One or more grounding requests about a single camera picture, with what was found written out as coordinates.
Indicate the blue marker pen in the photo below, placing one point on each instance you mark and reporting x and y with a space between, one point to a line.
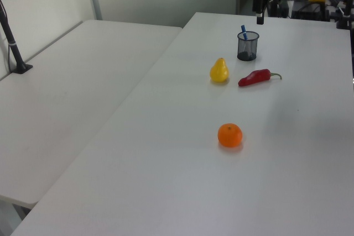
244 32

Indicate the black mesh pen cup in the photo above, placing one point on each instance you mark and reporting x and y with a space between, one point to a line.
248 49

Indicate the red toy chili pepper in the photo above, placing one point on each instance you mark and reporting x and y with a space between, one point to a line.
254 78

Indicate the yellow toy pear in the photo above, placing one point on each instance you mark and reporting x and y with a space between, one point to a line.
219 72

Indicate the black clamp stand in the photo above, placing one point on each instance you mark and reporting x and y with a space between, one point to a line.
346 12

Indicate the orange toy mandarin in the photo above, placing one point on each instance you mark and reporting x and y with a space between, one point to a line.
229 135

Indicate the white folding table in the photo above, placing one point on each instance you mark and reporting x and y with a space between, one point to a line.
69 95

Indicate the black camera pole with base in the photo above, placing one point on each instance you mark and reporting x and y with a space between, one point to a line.
12 45

